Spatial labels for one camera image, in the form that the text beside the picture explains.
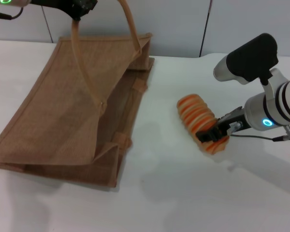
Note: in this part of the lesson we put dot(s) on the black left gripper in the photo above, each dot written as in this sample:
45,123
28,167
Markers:
53,4

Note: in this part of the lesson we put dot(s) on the orange striped bread loaf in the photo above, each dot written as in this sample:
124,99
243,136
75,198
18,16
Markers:
195,116

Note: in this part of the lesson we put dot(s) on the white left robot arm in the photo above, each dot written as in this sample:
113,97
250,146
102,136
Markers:
12,2

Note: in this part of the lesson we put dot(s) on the brown jute handbag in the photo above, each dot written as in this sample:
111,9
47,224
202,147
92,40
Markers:
62,116

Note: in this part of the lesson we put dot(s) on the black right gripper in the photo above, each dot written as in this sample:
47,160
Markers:
232,120

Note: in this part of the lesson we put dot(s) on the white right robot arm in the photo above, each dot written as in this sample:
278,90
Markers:
275,108

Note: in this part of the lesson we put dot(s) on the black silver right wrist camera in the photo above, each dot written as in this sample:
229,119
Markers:
251,60

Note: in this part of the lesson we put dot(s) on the dark wall panel joint strip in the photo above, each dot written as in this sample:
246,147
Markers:
205,31

